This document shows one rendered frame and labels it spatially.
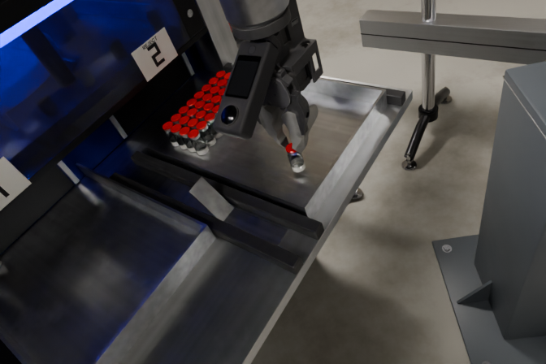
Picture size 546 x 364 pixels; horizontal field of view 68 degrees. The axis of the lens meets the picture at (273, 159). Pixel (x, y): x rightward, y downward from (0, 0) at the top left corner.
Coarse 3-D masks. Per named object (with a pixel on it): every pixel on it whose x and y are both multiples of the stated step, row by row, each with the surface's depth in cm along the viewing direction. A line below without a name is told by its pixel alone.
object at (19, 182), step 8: (0, 160) 58; (0, 168) 58; (8, 168) 59; (0, 176) 58; (8, 176) 59; (16, 176) 60; (24, 176) 61; (0, 184) 58; (8, 184) 59; (16, 184) 60; (24, 184) 61; (8, 192) 59; (16, 192) 60; (0, 200) 59; (8, 200) 60; (0, 208) 59
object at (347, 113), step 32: (320, 96) 75; (352, 96) 72; (384, 96) 67; (256, 128) 74; (320, 128) 69; (352, 128) 67; (192, 160) 73; (224, 160) 70; (256, 160) 68; (288, 160) 66; (320, 160) 64; (256, 192) 60; (288, 192) 62; (320, 192) 57
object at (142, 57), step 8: (160, 32) 74; (152, 40) 72; (160, 40) 74; (168, 40) 75; (144, 48) 72; (152, 48) 73; (160, 48) 74; (168, 48) 76; (136, 56) 71; (144, 56) 72; (160, 56) 75; (168, 56) 76; (176, 56) 78; (144, 64) 72; (152, 64) 74; (160, 64) 75; (144, 72) 73; (152, 72) 74
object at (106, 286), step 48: (96, 192) 74; (48, 240) 68; (96, 240) 65; (144, 240) 62; (192, 240) 56; (0, 288) 64; (48, 288) 61; (96, 288) 59; (144, 288) 56; (0, 336) 53; (48, 336) 55; (96, 336) 53
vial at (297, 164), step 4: (296, 152) 60; (288, 156) 61; (292, 156) 61; (296, 156) 61; (300, 156) 61; (292, 160) 61; (296, 160) 61; (300, 160) 61; (292, 164) 62; (296, 164) 62; (300, 164) 62; (304, 164) 62; (292, 168) 63; (296, 168) 62; (300, 168) 62; (304, 168) 63
